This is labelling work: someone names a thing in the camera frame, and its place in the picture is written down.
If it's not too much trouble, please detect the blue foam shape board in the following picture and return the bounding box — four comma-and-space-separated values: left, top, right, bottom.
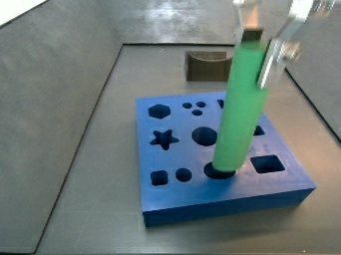
137, 92, 316, 227

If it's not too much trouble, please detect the black curved holder stand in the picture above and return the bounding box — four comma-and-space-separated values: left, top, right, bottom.
185, 51, 232, 82

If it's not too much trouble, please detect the green oval peg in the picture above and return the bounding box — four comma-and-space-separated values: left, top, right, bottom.
213, 41, 268, 172

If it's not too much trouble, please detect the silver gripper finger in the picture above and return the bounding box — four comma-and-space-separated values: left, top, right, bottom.
257, 0, 336, 90

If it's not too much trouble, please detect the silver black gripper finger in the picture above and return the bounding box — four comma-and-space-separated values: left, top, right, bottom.
233, 0, 264, 43

